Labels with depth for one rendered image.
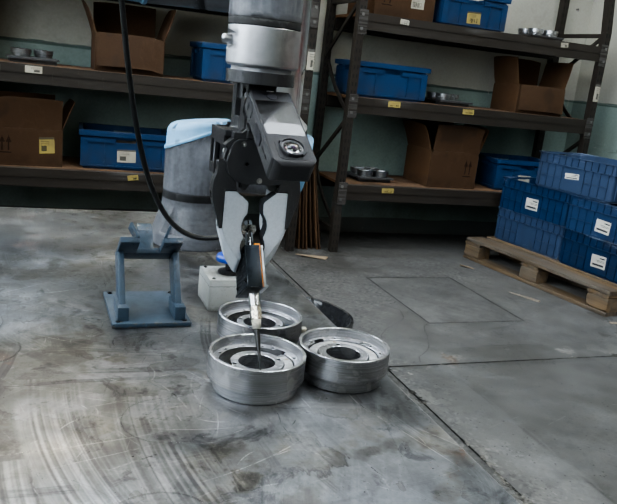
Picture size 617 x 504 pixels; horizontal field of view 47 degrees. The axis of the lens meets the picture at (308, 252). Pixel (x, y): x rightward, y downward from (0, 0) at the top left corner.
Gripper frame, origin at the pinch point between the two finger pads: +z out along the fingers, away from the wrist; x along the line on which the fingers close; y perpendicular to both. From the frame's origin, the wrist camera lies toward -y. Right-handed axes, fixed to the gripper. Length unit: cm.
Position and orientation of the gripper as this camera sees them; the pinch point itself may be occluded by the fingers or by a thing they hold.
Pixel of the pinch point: (249, 262)
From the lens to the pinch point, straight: 77.8
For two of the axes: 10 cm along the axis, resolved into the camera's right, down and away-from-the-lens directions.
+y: -3.5, -2.7, 9.0
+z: -1.1, 9.6, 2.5
